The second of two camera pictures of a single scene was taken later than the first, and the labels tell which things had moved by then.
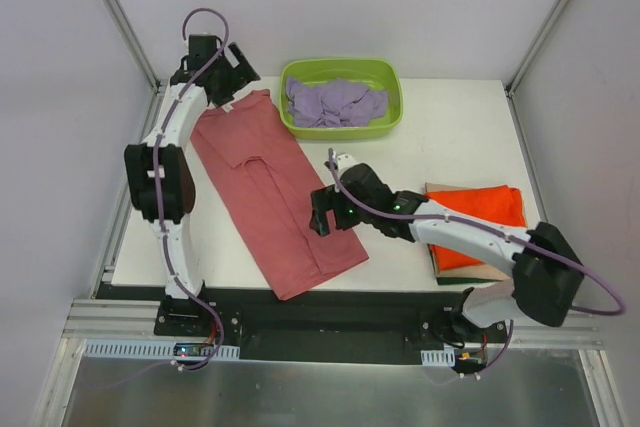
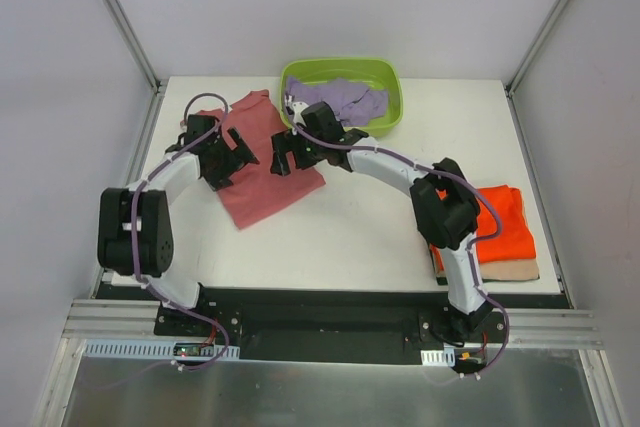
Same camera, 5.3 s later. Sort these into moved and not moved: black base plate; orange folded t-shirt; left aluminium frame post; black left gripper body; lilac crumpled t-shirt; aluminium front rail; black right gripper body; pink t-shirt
Moved: black left gripper body; black right gripper body; pink t-shirt
Not moved: left aluminium frame post; orange folded t-shirt; black base plate; lilac crumpled t-shirt; aluminium front rail
